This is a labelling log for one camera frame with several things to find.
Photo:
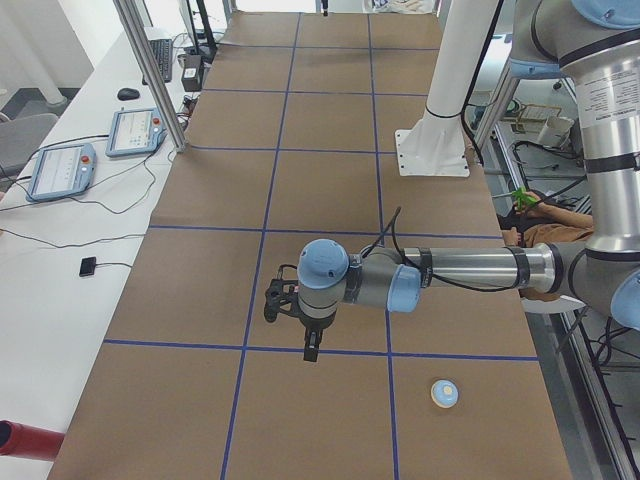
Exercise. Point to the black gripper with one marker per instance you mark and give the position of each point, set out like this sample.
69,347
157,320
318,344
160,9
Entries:
314,326

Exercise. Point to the blue and cream bell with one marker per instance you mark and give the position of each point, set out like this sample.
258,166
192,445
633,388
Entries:
444,393

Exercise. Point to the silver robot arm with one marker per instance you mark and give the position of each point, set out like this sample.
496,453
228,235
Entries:
596,45

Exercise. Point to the blue tape grid lines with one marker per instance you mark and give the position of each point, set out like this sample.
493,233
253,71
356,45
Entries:
270,200

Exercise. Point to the brown paper table cover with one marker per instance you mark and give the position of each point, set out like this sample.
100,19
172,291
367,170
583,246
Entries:
320,250

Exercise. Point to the small black puck device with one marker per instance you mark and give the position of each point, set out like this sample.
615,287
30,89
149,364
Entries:
87,266

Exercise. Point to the person in brown shirt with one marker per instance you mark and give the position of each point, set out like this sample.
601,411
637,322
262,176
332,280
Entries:
545,223

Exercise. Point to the far blue teach pendant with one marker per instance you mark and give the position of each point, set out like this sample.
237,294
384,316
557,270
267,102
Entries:
135,132

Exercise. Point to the blue teach pendant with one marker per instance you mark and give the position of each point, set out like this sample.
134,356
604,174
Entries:
61,172
135,132

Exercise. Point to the small black power box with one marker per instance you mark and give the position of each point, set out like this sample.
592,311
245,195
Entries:
192,73

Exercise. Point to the near blue teach pendant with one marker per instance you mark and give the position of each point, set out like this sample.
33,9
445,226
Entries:
61,172

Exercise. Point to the red cylinder bottle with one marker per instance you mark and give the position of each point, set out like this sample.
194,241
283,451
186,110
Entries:
28,442

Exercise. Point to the black computer mouse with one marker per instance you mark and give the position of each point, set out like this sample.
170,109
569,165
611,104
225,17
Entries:
128,94

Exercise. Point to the black keyboard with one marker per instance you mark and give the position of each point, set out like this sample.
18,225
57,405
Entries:
162,50

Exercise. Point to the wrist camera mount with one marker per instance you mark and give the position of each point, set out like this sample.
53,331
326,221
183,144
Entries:
281,297

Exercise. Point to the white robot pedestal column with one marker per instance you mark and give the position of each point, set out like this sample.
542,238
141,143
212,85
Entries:
435,146

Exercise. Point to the green handled tool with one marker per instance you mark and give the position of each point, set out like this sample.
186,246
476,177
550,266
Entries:
523,200

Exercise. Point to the aluminium frame post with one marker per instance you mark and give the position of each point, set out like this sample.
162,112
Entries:
134,29

